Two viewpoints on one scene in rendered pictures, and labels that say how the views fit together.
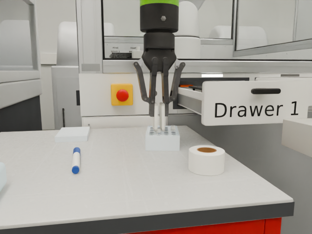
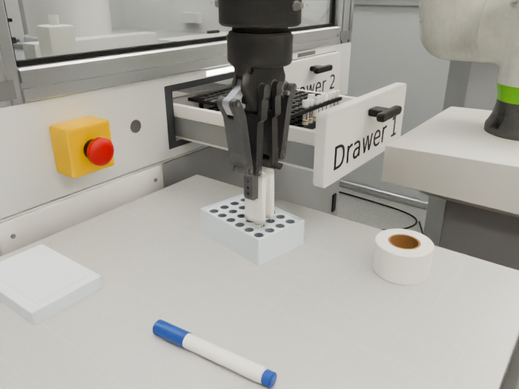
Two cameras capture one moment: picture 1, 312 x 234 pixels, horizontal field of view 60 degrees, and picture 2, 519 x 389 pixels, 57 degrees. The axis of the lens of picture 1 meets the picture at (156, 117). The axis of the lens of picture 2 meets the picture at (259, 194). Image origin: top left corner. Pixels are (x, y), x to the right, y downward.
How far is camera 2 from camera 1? 0.48 m
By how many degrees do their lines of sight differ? 43
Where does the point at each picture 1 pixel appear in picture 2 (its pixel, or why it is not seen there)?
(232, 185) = (471, 285)
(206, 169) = (424, 273)
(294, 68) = (309, 41)
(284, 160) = (303, 183)
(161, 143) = (281, 242)
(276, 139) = not seen: hidden behind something
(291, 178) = (309, 204)
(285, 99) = not seen: hidden behind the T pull
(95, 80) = (10, 123)
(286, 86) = (391, 97)
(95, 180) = (329, 378)
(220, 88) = (340, 120)
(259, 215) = not seen: outside the picture
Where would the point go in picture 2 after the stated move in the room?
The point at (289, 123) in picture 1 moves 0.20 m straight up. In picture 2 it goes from (399, 152) to (414, 31)
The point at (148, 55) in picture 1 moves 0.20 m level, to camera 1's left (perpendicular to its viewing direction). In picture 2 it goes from (252, 80) to (78, 109)
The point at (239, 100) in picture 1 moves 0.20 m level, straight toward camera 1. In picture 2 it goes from (355, 133) to (457, 177)
